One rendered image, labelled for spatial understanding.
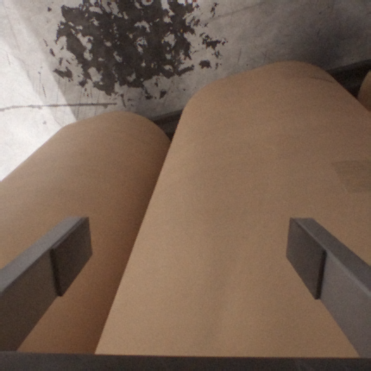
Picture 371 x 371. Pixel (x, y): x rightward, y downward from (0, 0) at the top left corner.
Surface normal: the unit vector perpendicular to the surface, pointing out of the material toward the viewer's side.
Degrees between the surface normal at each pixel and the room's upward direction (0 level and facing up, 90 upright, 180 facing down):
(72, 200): 90
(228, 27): 0
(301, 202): 90
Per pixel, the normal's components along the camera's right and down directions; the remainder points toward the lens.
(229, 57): -0.14, 0.62
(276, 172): -0.31, -0.77
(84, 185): 0.31, -0.72
